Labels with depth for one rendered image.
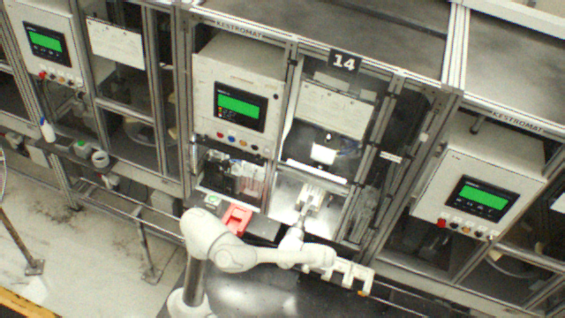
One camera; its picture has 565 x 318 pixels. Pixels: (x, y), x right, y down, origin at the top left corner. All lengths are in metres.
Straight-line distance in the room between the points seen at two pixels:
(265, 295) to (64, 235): 1.77
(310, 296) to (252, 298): 0.32
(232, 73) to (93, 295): 2.02
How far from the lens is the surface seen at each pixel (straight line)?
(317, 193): 2.38
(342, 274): 2.40
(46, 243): 3.61
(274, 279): 2.50
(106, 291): 3.29
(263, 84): 1.80
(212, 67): 1.87
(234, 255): 1.59
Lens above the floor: 2.90
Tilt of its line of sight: 47 degrees down
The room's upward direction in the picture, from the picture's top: 11 degrees clockwise
